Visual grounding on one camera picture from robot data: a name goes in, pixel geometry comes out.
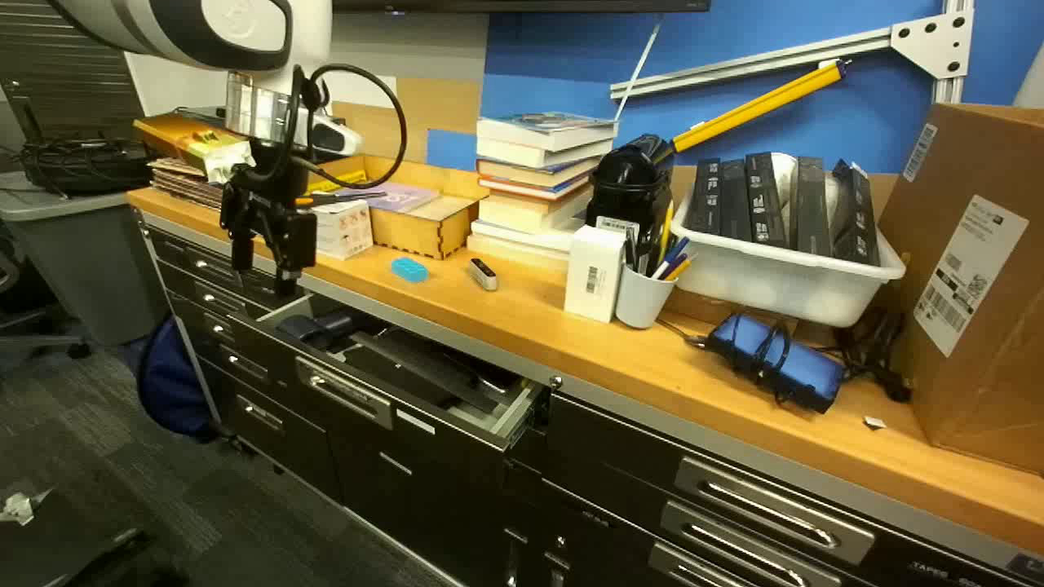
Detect white cup with pens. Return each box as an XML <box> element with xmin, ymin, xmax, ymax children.
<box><xmin>616</xmin><ymin>239</ymin><xmax>688</xmax><ymax>328</ymax></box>

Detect small wooden box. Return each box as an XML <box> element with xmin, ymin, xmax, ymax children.
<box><xmin>372</xmin><ymin>195</ymin><xmax>476</xmax><ymax>260</ymax></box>

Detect white plastic bin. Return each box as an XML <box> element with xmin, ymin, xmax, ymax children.
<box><xmin>672</xmin><ymin>221</ymin><xmax>907</xmax><ymax>327</ymax></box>

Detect black bag on table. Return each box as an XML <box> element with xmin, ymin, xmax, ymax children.
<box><xmin>2</xmin><ymin>82</ymin><xmax>153</xmax><ymax>195</ymax></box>

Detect small silver black gadget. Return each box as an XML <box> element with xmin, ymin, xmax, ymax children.
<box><xmin>470</xmin><ymin>259</ymin><xmax>499</xmax><ymax>295</ymax></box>

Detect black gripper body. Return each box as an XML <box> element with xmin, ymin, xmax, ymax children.
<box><xmin>219</xmin><ymin>145</ymin><xmax>316</xmax><ymax>267</ymax></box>

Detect yellow padded envelope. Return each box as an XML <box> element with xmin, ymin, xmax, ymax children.
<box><xmin>134</xmin><ymin>115</ymin><xmax>252</xmax><ymax>164</ymax></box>

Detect open grey drawer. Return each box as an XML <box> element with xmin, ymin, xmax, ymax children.
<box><xmin>254</xmin><ymin>297</ymin><xmax>539</xmax><ymax>450</ymax></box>

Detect white metal bracket rail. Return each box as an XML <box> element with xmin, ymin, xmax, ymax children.
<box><xmin>609</xmin><ymin>0</ymin><xmax>975</xmax><ymax>106</ymax></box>

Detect large cardboard box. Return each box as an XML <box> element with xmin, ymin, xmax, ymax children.
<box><xmin>880</xmin><ymin>106</ymin><xmax>1044</xmax><ymax>472</ymax></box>

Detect yellow long bar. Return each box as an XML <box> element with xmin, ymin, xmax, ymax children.
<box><xmin>672</xmin><ymin>63</ymin><xmax>845</xmax><ymax>152</ymax></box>

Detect stack of books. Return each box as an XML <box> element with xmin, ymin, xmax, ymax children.
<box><xmin>474</xmin><ymin>110</ymin><xmax>616</xmax><ymax>256</ymax></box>

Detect white paper box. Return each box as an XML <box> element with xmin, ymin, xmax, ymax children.
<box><xmin>315</xmin><ymin>203</ymin><xmax>372</xmax><ymax>260</ymax></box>

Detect black device behind cup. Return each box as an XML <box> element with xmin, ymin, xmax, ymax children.
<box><xmin>589</xmin><ymin>135</ymin><xmax>677</xmax><ymax>227</ymax></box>

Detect blue block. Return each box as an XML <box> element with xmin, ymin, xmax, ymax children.
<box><xmin>391</xmin><ymin>259</ymin><xmax>431</xmax><ymax>284</ymax></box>

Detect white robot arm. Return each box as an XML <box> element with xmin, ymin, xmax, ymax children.
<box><xmin>47</xmin><ymin>0</ymin><xmax>334</xmax><ymax>295</ymax></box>

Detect blue bag on floor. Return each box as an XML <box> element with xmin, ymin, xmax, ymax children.
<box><xmin>136</xmin><ymin>315</ymin><xmax>219</xmax><ymax>445</ymax></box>

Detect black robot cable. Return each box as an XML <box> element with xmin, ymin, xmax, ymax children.
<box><xmin>286</xmin><ymin>63</ymin><xmax>411</xmax><ymax>194</ymax></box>

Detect black cabinet drawers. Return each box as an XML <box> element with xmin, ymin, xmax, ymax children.
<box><xmin>146</xmin><ymin>227</ymin><xmax>1041</xmax><ymax>587</ymax></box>

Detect white small box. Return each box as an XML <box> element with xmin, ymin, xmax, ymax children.
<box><xmin>566</xmin><ymin>226</ymin><xmax>626</xmax><ymax>324</ymax></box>

